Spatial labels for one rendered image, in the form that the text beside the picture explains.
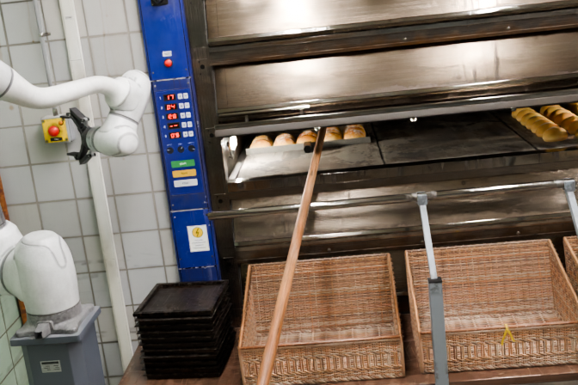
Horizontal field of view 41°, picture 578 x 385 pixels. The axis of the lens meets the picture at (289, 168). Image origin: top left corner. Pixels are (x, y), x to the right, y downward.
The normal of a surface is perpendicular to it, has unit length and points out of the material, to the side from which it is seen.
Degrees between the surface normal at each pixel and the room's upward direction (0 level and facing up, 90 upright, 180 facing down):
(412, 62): 70
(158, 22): 90
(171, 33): 90
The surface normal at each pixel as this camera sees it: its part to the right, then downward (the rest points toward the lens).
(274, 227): -0.08, -0.11
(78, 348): 0.65, 0.11
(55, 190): -0.04, 0.24
